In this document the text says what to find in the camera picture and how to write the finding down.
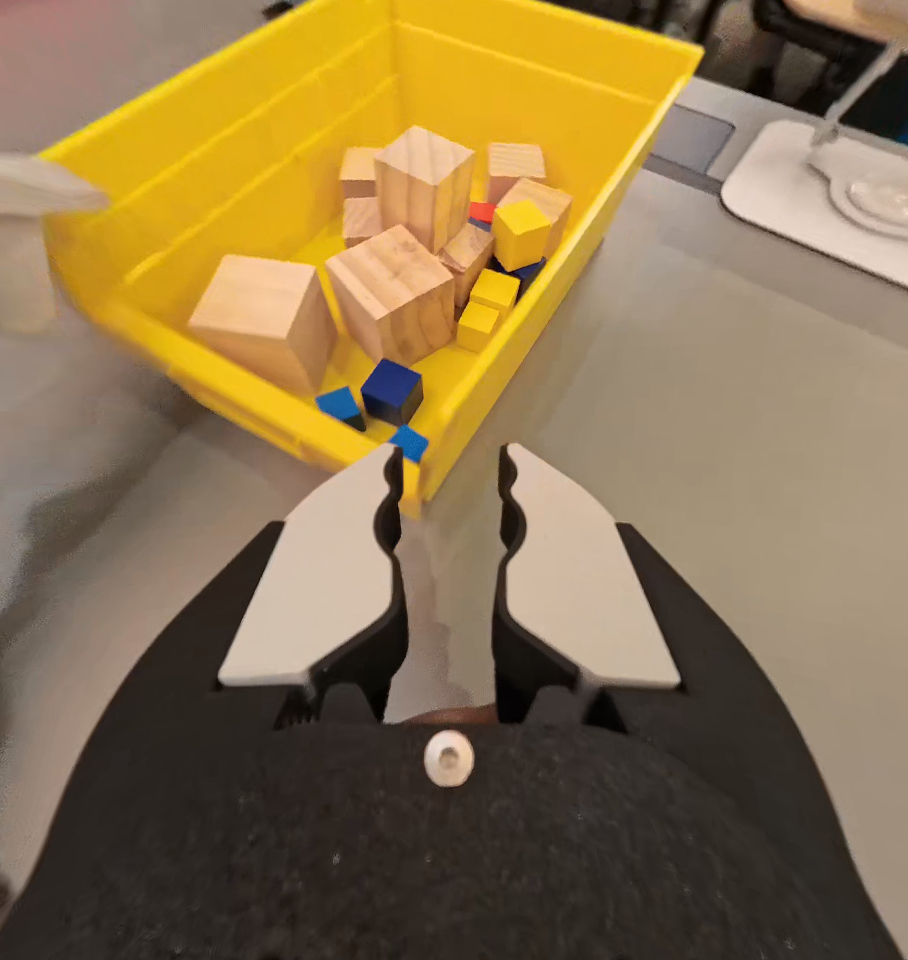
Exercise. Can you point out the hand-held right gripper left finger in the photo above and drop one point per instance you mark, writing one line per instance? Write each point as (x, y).
(311, 600)

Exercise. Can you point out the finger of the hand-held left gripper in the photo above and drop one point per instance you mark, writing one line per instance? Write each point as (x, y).
(34, 184)

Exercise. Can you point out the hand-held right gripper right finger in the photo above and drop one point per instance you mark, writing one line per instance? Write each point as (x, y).
(581, 600)

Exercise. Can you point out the yellow plastic bin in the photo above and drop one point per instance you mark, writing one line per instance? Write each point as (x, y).
(236, 150)

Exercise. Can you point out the pile of wooden coloured cubes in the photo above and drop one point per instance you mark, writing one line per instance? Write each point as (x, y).
(394, 292)

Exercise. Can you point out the black office chair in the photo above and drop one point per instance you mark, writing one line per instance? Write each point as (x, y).
(806, 30)

